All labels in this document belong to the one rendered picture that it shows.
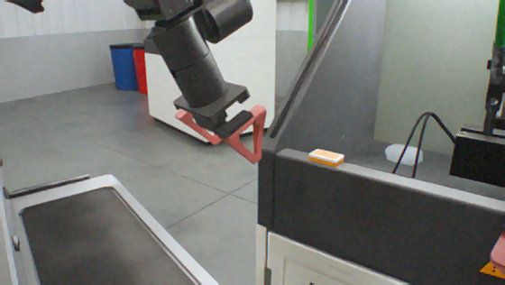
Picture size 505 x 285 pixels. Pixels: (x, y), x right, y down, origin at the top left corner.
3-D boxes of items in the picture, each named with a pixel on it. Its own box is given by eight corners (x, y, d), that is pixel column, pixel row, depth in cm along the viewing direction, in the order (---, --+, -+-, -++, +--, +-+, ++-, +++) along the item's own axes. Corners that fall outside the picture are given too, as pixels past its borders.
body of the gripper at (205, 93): (211, 87, 54) (189, 42, 49) (253, 98, 46) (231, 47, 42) (177, 113, 51) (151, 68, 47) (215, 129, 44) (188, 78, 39)
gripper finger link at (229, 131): (252, 136, 54) (227, 84, 49) (285, 150, 49) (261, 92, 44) (218, 165, 52) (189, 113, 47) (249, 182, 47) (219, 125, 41)
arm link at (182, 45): (137, 27, 42) (157, 27, 38) (182, 0, 45) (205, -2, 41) (164, 75, 46) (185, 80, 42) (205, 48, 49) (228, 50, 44)
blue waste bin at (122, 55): (106, 88, 631) (102, 45, 606) (134, 84, 676) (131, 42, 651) (125, 92, 597) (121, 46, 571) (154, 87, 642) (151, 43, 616)
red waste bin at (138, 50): (128, 92, 600) (123, 45, 575) (156, 87, 645) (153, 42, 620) (150, 96, 566) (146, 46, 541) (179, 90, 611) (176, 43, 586)
